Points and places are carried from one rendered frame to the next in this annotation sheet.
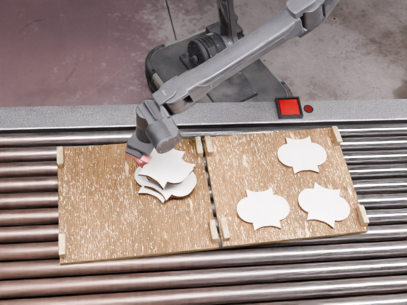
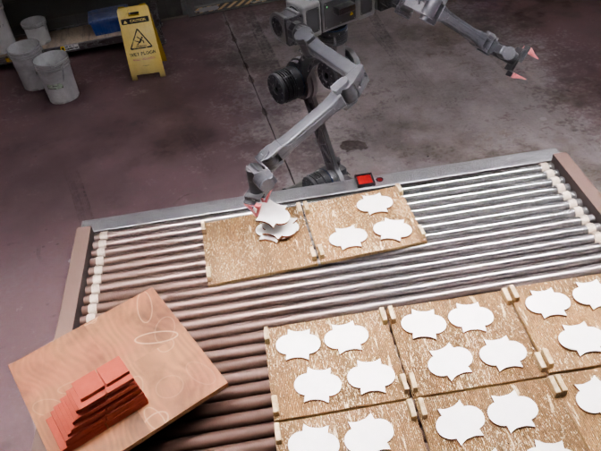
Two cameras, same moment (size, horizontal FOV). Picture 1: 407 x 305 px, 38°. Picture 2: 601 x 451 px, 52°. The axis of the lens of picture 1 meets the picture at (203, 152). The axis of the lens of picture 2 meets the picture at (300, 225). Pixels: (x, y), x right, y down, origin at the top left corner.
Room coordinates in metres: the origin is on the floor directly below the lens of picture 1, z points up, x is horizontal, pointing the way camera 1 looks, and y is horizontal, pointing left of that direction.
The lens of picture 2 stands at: (-0.95, -0.33, 2.55)
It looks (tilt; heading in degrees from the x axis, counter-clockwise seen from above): 41 degrees down; 10
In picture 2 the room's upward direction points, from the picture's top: 7 degrees counter-clockwise
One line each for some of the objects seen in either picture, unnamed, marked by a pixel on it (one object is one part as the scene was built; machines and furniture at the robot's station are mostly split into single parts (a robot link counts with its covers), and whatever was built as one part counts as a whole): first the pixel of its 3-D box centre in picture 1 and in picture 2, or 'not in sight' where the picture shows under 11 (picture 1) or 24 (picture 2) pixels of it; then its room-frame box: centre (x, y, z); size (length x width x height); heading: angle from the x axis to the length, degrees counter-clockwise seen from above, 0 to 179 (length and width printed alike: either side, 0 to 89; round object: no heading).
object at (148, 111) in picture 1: (149, 117); (255, 173); (0.82, 0.14, 1.22); 0.07 x 0.06 x 0.07; 39
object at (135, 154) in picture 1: (142, 152); (256, 204); (0.81, 0.15, 1.09); 0.07 x 0.07 x 0.09; 74
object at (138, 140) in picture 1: (147, 129); (256, 185); (0.83, 0.15, 1.16); 0.10 x 0.07 x 0.07; 164
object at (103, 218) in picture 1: (134, 196); (257, 243); (0.76, 0.16, 0.93); 0.41 x 0.35 x 0.02; 107
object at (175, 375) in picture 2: not in sight; (114, 375); (0.07, 0.48, 1.03); 0.50 x 0.50 x 0.02; 43
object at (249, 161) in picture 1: (282, 183); (361, 223); (0.89, -0.24, 0.93); 0.41 x 0.35 x 0.02; 107
